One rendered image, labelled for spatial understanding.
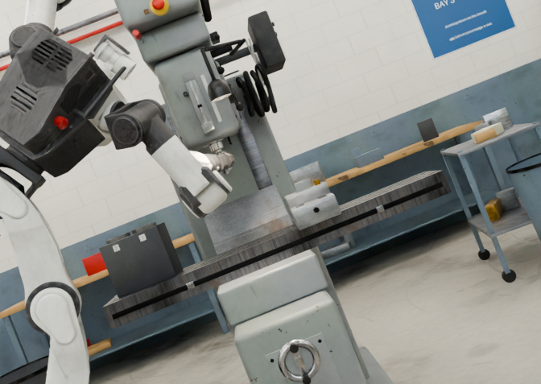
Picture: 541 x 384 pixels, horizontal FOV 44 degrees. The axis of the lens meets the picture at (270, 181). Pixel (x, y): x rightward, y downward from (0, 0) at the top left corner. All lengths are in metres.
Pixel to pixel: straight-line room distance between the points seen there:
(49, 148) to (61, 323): 0.47
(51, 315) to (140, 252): 0.57
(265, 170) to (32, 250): 1.14
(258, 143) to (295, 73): 3.97
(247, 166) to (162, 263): 0.62
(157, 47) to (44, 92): 0.58
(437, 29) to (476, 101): 0.81
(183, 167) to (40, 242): 0.44
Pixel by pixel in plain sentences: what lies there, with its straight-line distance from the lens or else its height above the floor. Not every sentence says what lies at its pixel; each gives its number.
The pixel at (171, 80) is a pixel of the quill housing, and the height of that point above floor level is 1.55.
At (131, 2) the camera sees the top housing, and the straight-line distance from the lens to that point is 2.27.
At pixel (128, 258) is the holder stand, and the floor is 1.04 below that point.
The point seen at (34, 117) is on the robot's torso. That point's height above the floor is 1.50.
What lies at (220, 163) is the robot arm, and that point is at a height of 1.23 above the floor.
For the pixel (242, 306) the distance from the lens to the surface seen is 2.17.
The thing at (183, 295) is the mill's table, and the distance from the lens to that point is 2.31.
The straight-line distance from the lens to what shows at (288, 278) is 2.16.
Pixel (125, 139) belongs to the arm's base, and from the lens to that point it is 1.85.
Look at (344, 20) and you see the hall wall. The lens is 6.85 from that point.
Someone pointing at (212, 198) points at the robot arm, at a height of 1.13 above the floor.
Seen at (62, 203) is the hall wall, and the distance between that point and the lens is 6.81.
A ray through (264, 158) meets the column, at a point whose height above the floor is 1.20.
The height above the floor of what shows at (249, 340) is 0.70.
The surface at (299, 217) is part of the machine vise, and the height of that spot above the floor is 0.96.
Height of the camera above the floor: 1.14
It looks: 1 degrees down
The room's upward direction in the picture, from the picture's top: 22 degrees counter-clockwise
